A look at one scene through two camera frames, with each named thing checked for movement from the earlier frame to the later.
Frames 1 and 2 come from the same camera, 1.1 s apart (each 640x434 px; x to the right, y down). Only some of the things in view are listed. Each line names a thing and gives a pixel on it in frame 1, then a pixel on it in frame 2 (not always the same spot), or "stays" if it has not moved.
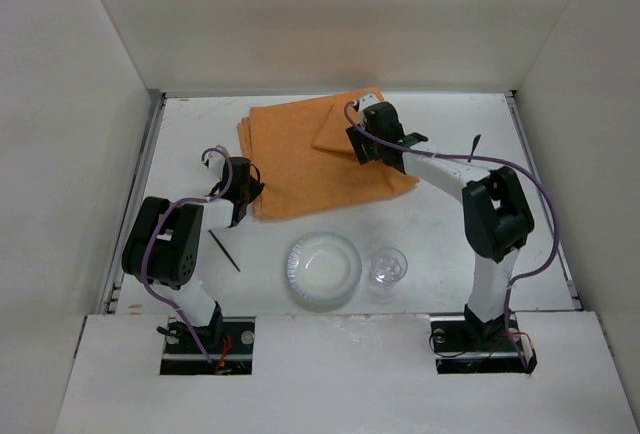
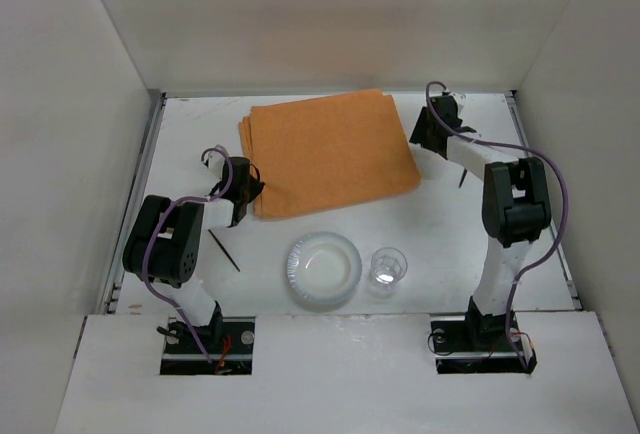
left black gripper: (252, 190) stays
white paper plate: (323, 271) stays
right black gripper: (361, 143) → (426, 130)
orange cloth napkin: (303, 158) stays
